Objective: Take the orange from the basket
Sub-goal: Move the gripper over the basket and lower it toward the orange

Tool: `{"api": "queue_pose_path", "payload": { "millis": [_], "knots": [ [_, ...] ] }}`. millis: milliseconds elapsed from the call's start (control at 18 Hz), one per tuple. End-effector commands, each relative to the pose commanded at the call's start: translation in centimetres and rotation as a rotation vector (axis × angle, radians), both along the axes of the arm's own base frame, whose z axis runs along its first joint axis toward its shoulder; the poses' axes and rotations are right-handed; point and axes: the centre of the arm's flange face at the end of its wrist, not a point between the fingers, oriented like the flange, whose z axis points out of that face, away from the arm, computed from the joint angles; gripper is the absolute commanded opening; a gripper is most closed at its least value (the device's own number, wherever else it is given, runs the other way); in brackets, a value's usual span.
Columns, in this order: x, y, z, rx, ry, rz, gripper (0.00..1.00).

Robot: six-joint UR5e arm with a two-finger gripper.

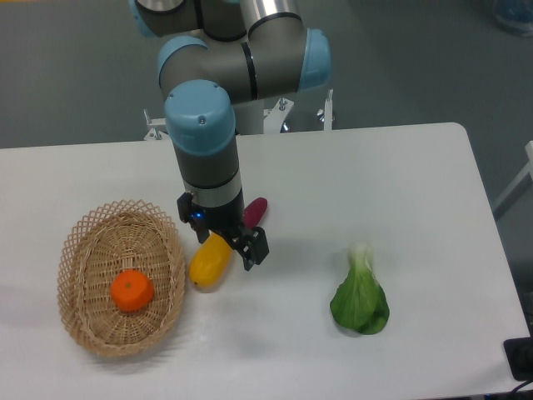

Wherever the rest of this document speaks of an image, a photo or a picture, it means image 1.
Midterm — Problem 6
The purple eggplant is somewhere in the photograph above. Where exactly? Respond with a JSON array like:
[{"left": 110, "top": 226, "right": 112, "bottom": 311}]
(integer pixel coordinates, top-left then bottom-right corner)
[{"left": 243, "top": 197, "right": 268, "bottom": 228}]

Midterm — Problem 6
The woven wicker basket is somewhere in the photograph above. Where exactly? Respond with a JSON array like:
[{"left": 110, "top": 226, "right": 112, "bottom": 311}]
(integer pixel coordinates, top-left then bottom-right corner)
[{"left": 57, "top": 200, "right": 186, "bottom": 357}]

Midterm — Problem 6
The yellow mango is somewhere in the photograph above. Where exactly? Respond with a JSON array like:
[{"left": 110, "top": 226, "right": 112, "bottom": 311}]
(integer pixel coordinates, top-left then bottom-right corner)
[{"left": 188, "top": 232, "right": 232, "bottom": 289}]

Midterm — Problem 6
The orange fruit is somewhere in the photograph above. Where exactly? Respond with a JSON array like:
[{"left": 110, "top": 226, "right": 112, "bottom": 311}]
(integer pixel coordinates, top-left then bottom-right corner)
[{"left": 110, "top": 269, "right": 155, "bottom": 312}]

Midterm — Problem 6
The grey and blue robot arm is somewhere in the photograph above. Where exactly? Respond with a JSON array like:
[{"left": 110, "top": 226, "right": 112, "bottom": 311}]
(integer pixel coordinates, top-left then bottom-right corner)
[{"left": 129, "top": 1, "right": 332, "bottom": 269}]

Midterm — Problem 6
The blue object top right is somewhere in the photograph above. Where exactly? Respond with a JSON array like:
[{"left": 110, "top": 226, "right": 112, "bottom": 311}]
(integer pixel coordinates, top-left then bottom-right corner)
[{"left": 492, "top": 0, "right": 532, "bottom": 38}]

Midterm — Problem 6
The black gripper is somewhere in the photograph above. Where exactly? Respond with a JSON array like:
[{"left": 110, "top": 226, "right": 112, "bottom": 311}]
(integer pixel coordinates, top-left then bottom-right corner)
[{"left": 177, "top": 190, "right": 269, "bottom": 272}]

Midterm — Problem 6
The green bok choy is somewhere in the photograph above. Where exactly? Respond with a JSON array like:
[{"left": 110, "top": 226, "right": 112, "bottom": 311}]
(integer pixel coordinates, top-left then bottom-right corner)
[{"left": 330, "top": 242, "right": 390, "bottom": 335}]

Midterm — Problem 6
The black device at table edge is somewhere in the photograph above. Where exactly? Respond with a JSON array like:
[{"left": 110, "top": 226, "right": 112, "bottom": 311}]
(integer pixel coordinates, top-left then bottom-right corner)
[{"left": 503, "top": 337, "right": 532, "bottom": 382}]

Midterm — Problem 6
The white frame at right edge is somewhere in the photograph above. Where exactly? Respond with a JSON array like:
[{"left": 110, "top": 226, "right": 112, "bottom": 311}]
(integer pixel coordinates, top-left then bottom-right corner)
[{"left": 492, "top": 141, "right": 532, "bottom": 221}]

